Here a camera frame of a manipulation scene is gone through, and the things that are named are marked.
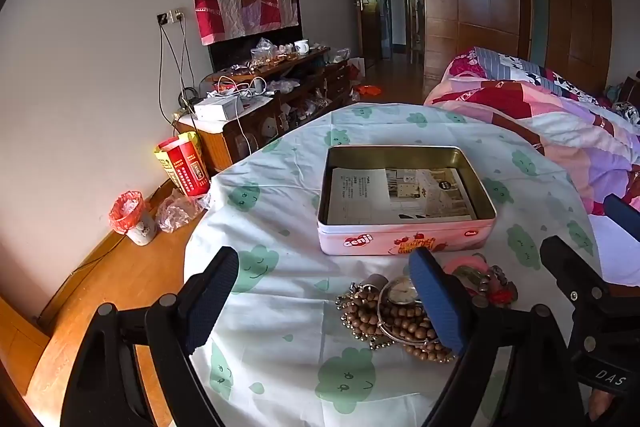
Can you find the pink tin box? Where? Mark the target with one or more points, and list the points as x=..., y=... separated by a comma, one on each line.
x=370, y=243

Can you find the black television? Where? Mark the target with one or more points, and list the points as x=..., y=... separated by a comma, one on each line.
x=250, y=51

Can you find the white mug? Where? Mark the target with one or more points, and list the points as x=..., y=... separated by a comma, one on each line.
x=301, y=47

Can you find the person's right hand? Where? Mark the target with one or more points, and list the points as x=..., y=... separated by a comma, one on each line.
x=602, y=407

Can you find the pink bangle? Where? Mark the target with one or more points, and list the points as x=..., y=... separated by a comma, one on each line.
x=462, y=261

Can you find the white box device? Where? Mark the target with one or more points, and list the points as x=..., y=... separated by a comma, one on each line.
x=217, y=109

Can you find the green translucent bangle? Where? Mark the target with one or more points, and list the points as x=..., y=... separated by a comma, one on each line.
x=467, y=280

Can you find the red pink patchwork cloth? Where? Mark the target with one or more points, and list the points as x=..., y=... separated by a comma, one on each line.
x=235, y=12

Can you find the red yellow sack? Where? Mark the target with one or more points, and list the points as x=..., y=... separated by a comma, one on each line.
x=185, y=164

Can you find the printed paper leaflet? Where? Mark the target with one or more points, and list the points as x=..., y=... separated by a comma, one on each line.
x=360, y=197

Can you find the white paper bag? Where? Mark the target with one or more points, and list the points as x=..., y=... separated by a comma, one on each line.
x=356, y=68

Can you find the crumpled clear plastic bag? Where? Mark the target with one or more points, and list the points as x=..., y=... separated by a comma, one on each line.
x=177, y=212

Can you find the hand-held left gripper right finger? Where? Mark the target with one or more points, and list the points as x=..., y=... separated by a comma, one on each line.
x=440, y=302

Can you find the wooden wardrobe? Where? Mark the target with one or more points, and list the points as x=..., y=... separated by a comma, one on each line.
x=500, y=7

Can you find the cloud print tablecloth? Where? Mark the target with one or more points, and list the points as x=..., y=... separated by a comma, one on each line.
x=280, y=217

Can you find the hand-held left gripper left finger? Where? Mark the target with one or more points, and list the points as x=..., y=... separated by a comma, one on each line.
x=210, y=302

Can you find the wall socket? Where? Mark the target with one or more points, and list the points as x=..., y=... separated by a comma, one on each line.
x=170, y=16

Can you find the patchwork bed quilt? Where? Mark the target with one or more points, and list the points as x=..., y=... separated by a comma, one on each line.
x=550, y=122

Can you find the wooden television cabinet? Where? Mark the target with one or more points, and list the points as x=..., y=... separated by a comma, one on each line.
x=300, y=84

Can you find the white bin red liner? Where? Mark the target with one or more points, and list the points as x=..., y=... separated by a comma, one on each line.
x=132, y=222

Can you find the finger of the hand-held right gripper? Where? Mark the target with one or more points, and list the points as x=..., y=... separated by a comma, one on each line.
x=622, y=217
x=565, y=262

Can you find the silver metal bangle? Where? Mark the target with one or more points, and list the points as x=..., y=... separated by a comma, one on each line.
x=386, y=329

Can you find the orange plastic bag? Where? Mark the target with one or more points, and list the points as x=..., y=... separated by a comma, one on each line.
x=368, y=90

